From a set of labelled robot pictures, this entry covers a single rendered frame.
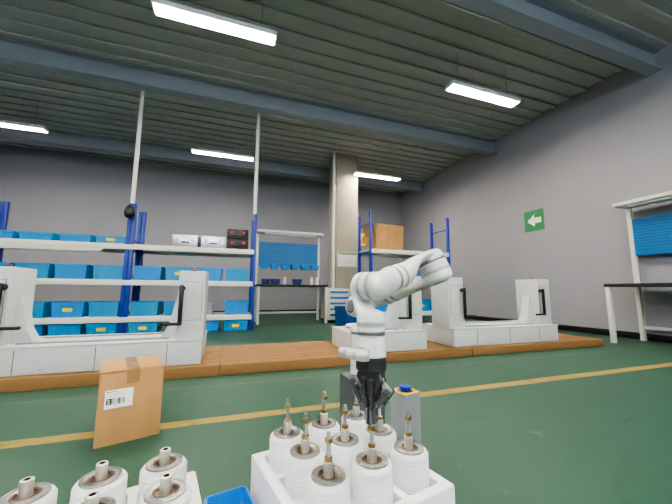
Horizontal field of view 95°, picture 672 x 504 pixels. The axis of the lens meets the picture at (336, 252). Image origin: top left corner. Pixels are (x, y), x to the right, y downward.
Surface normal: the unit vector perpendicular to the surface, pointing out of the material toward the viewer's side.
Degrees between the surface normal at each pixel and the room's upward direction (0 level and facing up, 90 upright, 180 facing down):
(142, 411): 90
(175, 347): 90
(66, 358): 90
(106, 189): 90
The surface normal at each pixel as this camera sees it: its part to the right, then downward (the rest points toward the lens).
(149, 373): 0.57, -0.10
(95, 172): 0.33, -0.11
